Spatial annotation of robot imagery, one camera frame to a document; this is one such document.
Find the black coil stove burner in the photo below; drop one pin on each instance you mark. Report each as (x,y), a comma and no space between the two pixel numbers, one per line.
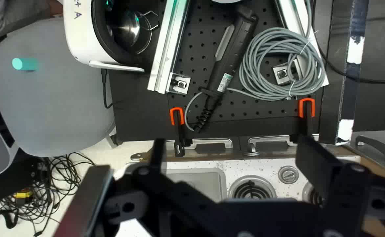
(308,192)
(253,190)

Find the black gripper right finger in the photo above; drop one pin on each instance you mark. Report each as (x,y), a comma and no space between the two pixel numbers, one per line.
(337,192)

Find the grey stove knob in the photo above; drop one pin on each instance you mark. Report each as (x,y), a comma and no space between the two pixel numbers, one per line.
(288,175)

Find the wooden toy kitchen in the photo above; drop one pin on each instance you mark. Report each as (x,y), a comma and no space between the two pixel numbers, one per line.
(245,169)

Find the steel dome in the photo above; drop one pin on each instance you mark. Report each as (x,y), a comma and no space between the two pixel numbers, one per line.
(128,28)

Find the grey metal sink basin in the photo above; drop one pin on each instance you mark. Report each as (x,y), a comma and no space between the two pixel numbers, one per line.
(200,182)

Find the grey rounded chair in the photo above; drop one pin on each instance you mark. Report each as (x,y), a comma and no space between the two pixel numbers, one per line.
(48,100)

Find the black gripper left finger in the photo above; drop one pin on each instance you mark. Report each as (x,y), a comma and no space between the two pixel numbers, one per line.
(174,205)

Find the small yellow item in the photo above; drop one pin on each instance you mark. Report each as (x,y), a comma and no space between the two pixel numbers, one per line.
(23,194)

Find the black pegboard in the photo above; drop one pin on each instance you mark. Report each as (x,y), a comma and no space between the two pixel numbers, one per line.
(196,57)

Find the orange black clamp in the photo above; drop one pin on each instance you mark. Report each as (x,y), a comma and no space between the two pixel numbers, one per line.
(177,108)
(307,99)

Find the black handheld tool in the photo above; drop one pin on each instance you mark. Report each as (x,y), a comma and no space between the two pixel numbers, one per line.
(240,34)

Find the white round housing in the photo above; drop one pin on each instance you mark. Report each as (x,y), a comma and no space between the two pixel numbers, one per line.
(81,40)

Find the black upright post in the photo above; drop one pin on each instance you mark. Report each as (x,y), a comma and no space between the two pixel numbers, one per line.
(358,17)

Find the grey metal bar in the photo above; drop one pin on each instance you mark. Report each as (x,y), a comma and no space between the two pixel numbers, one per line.
(376,149)

